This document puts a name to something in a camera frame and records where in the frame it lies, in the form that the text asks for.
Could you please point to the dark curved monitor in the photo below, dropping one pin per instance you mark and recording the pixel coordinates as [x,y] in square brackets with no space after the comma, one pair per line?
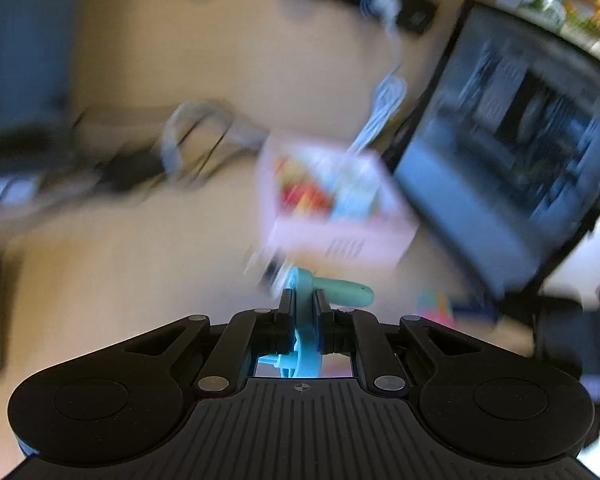
[20,60]

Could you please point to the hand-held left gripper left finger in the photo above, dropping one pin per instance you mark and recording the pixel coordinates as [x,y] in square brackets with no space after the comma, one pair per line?
[287,312]

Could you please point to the pink colourful object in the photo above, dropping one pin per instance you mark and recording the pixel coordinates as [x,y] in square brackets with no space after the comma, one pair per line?
[435,307]

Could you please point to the pink cardboard box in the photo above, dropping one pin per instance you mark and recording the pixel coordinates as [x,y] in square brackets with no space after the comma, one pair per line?
[330,241]

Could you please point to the black framed lit monitor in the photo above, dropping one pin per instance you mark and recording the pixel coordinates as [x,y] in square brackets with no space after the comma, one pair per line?
[480,185]

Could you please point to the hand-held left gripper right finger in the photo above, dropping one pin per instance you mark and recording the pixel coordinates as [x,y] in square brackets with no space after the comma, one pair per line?
[321,316]

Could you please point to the teal plastic toy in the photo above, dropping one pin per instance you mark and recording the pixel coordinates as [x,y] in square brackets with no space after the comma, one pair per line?
[305,310]

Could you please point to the red woven ball yellow star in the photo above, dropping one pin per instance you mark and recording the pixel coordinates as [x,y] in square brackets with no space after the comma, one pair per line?
[305,195]

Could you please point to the green and orange decoration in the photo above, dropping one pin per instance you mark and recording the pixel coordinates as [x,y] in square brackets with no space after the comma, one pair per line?
[570,10]

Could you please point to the blue snack packet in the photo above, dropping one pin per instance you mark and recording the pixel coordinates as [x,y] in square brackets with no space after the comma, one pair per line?
[354,200]

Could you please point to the black power brick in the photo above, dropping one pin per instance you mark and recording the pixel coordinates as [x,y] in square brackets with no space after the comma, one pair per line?
[130,172]

